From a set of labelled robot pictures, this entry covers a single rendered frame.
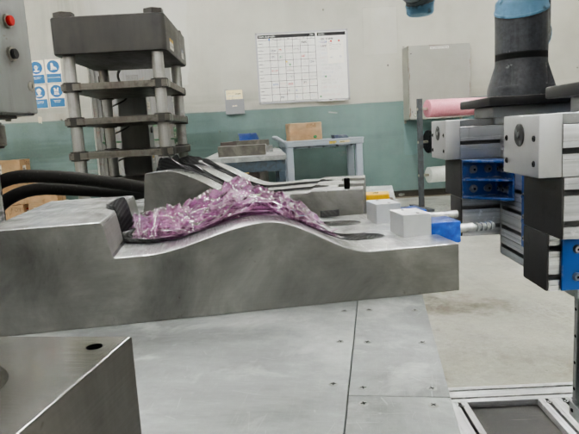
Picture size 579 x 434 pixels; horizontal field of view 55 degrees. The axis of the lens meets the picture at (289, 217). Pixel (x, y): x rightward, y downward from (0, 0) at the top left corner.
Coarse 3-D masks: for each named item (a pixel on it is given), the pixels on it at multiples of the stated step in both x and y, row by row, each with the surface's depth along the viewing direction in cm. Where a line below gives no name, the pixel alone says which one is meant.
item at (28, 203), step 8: (0, 160) 713; (8, 160) 685; (16, 160) 686; (24, 160) 700; (0, 168) 687; (8, 168) 687; (16, 168) 686; (24, 168) 699; (16, 184) 692; (24, 184) 692; (24, 200) 694; (32, 200) 696; (40, 200) 696; (48, 200) 696; (56, 200) 697; (64, 200) 721; (8, 208) 694; (16, 208) 694; (24, 208) 697; (32, 208) 697; (8, 216) 696
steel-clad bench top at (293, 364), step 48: (48, 336) 56; (96, 336) 55; (144, 336) 54; (192, 336) 54; (240, 336) 53; (288, 336) 52; (336, 336) 52; (384, 336) 51; (432, 336) 50; (144, 384) 44; (192, 384) 43; (240, 384) 43; (288, 384) 42; (336, 384) 42; (384, 384) 41; (432, 384) 41; (144, 432) 37; (192, 432) 36; (240, 432) 36; (288, 432) 36; (336, 432) 35; (384, 432) 35; (432, 432) 35
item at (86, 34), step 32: (64, 32) 454; (96, 32) 455; (128, 32) 456; (160, 32) 458; (64, 64) 464; (96, 64) 523; (128, 64) 535; (160, 64) 467; (96, 96) 542; (128, 96) 564; (160, 96) 470; (128, 128) 595; (160, 128) 475; (128, 160) 600
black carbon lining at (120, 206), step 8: (120, 200) 73; (112, 208) 65; (120, 208) 73; (128, 208) 75; (120, 216) 73; (128, 216) 75; (120, 224) 73; (128, 224) 75; (328, 224) 81; (336, 224) 81; (344, 224) 81; (352, 224) 78; (128, 232) 74; (192, 232) 64; (336, 232) 71; (360, 232) 71; (128, 240) 64; (136, 240) 64; (144, 240) 64; (152, 240) 64; (160, 240) 64
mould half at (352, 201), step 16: (160, 176) 96; (176, 176) 95; (192, 176) 96; (224, 176) 107; (240, 176) 115; (352, 176) 116; (160, 192) 96; (176, 192) 96; (192, 192) 95; (288, 192) 96; (304, 192) 93; (320, 192) 92; (336, 192) 92; (352, 192) 91; (144, 208) 97; (320, 208) 92; (336, 208) 92; (352, 208) 92
